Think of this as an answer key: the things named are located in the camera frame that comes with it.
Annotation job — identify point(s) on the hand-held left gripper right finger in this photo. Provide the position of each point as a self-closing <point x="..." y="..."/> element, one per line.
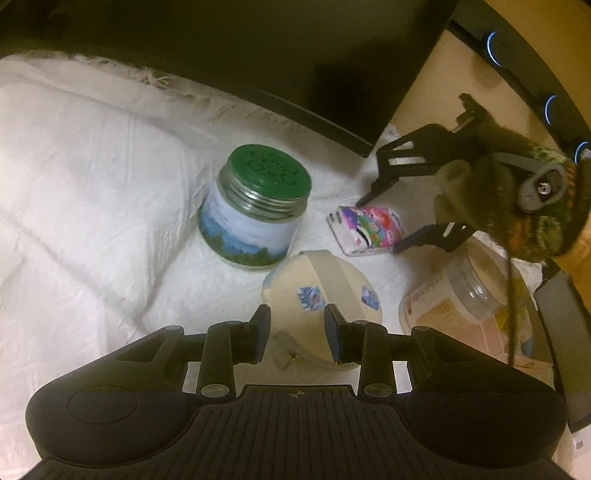
<point x="336" y="334"/>

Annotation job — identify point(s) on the black tablet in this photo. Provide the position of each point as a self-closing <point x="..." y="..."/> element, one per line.
<point x="565" y="350"/>

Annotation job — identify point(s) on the black flat monitor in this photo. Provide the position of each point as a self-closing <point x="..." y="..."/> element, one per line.
<point x="258" y="60"/>

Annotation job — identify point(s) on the beige soft cap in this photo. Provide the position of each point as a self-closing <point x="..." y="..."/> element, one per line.
<point x="300" y="281"/>

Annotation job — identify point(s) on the person's right hand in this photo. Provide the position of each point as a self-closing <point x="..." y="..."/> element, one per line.
<point x="517" y="230"/>

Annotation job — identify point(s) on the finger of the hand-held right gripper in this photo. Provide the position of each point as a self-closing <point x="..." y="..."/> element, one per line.
<point x="438" y="235"/>
<point x="406" y="157"/>

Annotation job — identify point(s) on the colourful printed tissue pack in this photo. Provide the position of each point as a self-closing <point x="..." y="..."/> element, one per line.
<point x="369" y="228"/>

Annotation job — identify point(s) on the clear plastic jar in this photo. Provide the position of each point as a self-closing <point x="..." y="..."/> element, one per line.
<point x="461" y="286"/>

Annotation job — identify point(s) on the green-lidded glass jar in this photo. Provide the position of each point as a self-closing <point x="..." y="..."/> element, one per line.
<point x="251" y="217"/>

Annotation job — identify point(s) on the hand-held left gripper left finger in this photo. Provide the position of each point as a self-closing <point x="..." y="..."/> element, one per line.
<point x="258" y="334"/>

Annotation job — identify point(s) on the white fluffy blanket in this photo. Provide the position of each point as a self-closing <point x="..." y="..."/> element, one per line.
<point x="92" y="194"/>

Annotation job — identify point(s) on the black device with blue lights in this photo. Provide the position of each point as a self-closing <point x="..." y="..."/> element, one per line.
<point x="531" y="60"/>

